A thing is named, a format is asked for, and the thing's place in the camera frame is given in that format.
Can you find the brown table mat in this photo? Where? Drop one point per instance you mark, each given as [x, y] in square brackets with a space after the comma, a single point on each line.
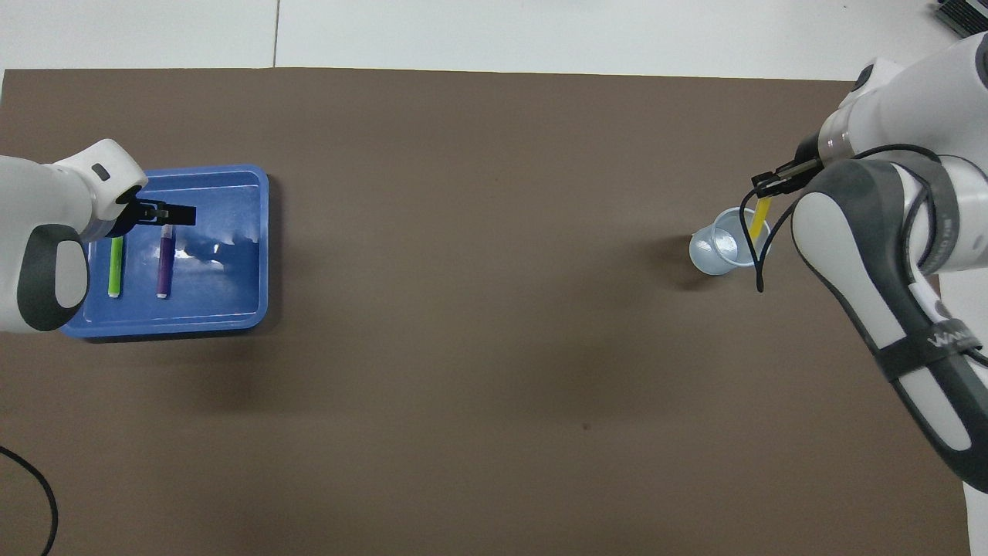
[494, 347]

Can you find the blue plastic tray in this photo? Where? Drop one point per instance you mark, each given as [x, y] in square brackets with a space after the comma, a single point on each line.
[216, 286]

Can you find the purple pen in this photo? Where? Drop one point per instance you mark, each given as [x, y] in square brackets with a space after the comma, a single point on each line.
[164, 262]

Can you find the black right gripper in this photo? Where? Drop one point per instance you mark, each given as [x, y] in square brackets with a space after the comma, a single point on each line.
[810, 154]

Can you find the green pen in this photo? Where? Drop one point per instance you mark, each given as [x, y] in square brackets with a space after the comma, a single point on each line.
[116, 266]

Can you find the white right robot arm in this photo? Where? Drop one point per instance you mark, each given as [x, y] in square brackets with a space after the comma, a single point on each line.
[911, 154]

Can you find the yellow pen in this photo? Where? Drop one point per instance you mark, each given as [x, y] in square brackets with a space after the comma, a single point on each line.
[760, 216]

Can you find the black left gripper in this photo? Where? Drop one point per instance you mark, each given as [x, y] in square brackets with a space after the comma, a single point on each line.
[131, 216]

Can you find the translucent plastic cup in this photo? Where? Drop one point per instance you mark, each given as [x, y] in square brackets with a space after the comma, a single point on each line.
[706, 259]

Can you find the grey ribbed device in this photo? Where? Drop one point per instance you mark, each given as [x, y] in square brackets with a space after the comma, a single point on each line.
[965, 15]

